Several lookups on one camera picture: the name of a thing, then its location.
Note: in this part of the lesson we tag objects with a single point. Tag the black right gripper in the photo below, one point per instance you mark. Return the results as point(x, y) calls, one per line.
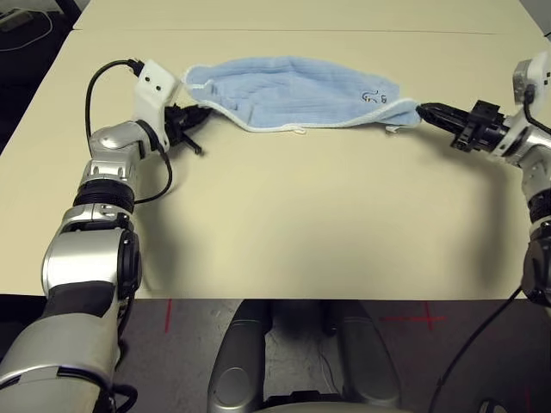
point(484, 129)

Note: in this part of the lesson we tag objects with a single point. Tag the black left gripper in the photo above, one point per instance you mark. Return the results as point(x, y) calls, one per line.
point(174, 125)

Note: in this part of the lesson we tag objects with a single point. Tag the light blue terry towel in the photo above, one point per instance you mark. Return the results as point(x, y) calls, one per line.
point(292, 94)

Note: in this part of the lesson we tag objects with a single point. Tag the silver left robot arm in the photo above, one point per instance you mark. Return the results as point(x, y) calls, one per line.
point(112, 142)

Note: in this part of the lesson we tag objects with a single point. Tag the black-framed side table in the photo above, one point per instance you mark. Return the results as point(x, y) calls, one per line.
point(71, 5)

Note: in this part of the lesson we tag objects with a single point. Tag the grey power strip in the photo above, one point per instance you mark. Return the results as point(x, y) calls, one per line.
point(10, 20)

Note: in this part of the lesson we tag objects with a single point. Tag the grey robot left leg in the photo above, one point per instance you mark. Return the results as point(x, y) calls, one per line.
point(239, 357)

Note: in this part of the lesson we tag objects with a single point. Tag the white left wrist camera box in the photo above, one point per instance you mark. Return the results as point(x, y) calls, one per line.
point(152, 81)

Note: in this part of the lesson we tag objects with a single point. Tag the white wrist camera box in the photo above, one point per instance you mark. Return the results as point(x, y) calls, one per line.
point(538, 69)
point(152, 81)

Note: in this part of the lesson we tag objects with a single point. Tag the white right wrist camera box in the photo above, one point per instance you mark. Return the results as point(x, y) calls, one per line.
point(538, 69)

